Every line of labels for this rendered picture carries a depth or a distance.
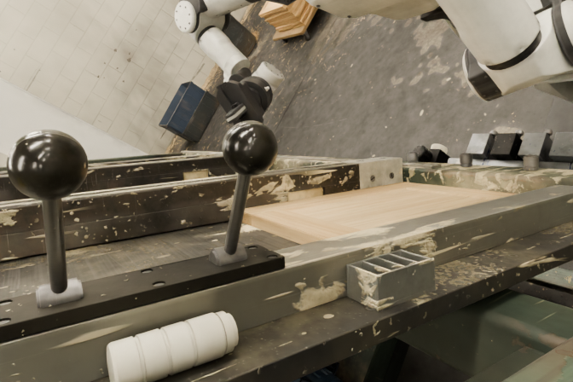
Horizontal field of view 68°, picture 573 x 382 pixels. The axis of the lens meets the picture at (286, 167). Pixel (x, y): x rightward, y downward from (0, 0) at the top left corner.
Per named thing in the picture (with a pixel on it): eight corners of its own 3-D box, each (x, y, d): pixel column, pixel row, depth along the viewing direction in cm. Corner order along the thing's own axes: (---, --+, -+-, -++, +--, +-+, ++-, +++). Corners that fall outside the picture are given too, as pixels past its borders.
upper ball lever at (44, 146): (96, 323, 28) (93, 149, 21) (29, 341, 26) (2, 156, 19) (87, 281, 30) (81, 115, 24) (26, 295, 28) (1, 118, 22)
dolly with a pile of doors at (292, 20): (338, -6, 393) (306, -36, 373) (311, 42, 388) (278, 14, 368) (303, 5, 446) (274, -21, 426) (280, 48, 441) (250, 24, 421)
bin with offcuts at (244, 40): (265, 30, 507) (221, -6, 475) (245, 66, 502) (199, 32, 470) (248, 35, 552) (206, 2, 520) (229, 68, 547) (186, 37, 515)
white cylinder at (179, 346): (117, 405, 24) (241, 359, 28) (112, 356, 24) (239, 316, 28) (107, 380, 27) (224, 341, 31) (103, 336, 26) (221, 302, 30)
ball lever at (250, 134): (257, 280, 34) (293, 136, 27) (212, 292, 32) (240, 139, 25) (237, 248, 37) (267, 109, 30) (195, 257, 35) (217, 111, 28)
